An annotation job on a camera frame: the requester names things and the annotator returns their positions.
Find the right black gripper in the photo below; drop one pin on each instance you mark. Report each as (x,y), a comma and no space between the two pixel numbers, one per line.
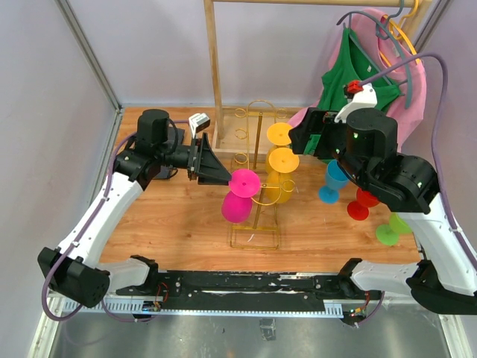
(314,121)

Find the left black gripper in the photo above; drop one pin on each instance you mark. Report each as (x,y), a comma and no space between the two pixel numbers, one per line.
(203,162)

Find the yellow wine glass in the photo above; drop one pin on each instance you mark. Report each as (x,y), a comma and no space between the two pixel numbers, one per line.
(278,134)
(282,162)

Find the pink wine glass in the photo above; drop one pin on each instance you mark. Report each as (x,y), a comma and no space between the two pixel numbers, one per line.
(237,204)

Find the blue wine glass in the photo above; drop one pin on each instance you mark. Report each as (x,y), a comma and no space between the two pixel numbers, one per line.
(336,179)

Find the red wine glass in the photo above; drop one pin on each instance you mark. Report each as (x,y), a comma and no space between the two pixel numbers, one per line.
(359,209)

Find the green wine glass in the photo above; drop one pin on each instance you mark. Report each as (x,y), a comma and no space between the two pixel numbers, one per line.
(388,234)

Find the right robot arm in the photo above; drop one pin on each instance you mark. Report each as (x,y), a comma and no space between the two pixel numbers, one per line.
(365,147)

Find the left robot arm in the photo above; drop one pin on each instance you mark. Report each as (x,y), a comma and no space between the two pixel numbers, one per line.
(72,269)

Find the wooden clothes rack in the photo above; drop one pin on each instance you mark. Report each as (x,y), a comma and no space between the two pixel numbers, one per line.
(229,142)

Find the folded dark grey cloth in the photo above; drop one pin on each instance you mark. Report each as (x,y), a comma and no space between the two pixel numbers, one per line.
(168,172)

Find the green tank top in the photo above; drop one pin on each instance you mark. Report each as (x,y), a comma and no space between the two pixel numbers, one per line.
(351,64)

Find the pink t-shirt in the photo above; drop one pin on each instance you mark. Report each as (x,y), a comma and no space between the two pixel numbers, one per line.
(367,42)

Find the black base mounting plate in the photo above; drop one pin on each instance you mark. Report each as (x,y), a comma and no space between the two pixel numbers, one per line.
(235,291)

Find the yellow clothes hanger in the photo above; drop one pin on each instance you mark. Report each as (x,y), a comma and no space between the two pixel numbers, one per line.
(397,31)

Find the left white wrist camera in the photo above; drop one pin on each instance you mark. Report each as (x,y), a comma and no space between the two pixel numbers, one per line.
(197,123)

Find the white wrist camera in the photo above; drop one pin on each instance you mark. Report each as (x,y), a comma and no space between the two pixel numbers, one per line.
(197,123)
(359,96)

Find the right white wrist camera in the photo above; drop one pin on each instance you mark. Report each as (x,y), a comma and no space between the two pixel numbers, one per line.
(359,96)

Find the gold wire glass rack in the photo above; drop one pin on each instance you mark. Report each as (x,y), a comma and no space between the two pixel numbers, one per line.
(262,228)

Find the aluminium frame rail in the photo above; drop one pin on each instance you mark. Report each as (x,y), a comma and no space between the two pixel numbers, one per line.
(78,33)

